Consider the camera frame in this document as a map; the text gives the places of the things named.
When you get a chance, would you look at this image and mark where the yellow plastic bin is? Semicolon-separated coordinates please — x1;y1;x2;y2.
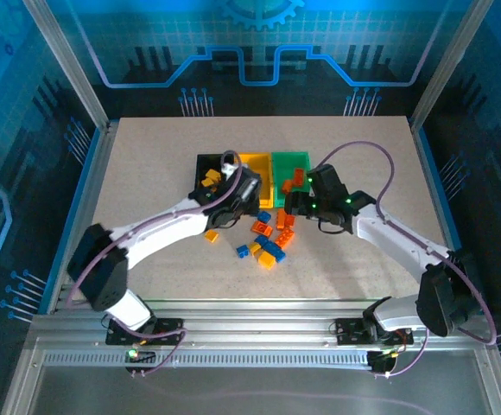
238;151;276;209

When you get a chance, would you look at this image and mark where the green plastic bin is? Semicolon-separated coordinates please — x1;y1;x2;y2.
270;150;313;208

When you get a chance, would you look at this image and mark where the black plastic bin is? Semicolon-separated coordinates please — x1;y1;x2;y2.
188;153;234;204

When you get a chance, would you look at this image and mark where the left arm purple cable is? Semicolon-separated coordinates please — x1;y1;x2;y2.
67;150;241;377

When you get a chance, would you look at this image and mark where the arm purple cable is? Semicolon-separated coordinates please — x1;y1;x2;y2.
67;150;241;377
317;140;498;380

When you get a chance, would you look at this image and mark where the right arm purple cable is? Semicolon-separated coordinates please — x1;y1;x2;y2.
317;140;498;380

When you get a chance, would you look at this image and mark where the aluminium side rail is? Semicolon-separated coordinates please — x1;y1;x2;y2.
47;120;120;312
409;116;480;312

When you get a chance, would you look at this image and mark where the aluminium front frame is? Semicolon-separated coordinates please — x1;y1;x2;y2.
0;297;501;415

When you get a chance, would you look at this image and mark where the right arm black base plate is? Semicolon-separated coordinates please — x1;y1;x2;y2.
334;317;415;347

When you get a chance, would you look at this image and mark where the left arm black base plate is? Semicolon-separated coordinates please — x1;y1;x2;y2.
105;317;186;347

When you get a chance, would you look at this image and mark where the slotted grey cable duct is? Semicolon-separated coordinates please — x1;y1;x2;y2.
42;350;372;367

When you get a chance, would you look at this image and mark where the aluminium corner post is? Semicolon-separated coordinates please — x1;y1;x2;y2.
21;0;113;131
409;0;493;131

